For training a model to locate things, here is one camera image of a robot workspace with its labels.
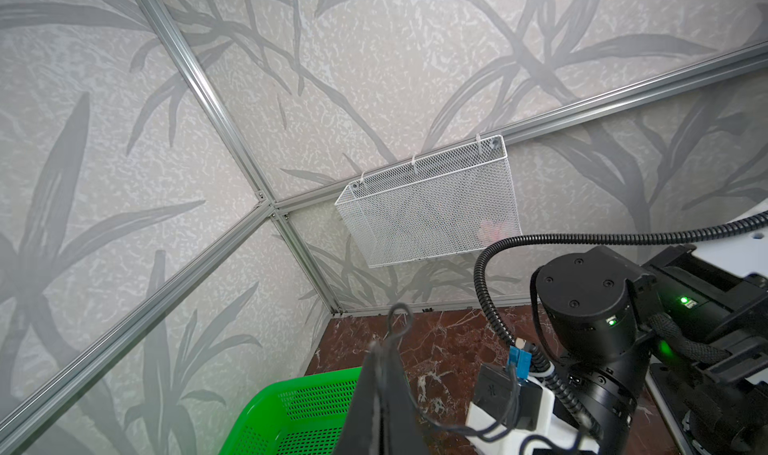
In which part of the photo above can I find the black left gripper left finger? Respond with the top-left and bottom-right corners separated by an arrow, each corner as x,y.
333,344 -> 384,454

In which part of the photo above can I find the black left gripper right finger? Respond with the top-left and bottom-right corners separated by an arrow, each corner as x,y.
381,339 -> 428,454

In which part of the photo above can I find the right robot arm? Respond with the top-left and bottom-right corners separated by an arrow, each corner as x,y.
468,210 -> 767,454

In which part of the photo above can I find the right green plastic basket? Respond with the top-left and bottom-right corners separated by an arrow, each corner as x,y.
220,367 -> 361,454

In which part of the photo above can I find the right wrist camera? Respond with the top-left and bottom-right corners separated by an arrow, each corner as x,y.
465,346 -> 599,455

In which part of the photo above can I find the white wire mesh basket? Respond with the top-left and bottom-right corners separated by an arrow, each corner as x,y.
335,135 -> 522,268

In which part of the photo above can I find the aluminium frame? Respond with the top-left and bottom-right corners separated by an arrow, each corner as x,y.
1,0 -> 767,454

